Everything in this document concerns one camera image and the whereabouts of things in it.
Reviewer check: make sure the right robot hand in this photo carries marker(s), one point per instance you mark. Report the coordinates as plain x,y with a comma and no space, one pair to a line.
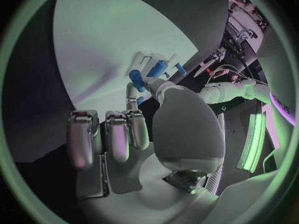
186,130

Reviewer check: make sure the blue short cylinder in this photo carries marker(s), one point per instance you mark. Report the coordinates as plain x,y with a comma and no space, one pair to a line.
137,80

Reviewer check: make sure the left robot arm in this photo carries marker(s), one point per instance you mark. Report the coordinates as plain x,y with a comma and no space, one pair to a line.
224,92

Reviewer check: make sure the white task board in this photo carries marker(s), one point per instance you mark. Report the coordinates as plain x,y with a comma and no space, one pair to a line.
105,41

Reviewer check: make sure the small blue block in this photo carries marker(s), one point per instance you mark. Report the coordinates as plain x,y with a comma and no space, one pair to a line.
140,100

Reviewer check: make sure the small blue plug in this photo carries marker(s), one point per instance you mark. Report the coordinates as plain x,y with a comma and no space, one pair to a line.
166,74

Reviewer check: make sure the blue peg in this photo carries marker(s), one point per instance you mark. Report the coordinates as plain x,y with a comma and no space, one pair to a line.
180,68

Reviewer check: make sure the glowing light bar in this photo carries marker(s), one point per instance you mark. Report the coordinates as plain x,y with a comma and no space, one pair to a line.
253,143

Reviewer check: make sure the blue long cylinder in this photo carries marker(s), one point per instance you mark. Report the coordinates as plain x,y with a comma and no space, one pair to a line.
158,68

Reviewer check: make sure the workshop desk with equipment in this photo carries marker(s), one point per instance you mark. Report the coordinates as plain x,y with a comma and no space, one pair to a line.
245,26

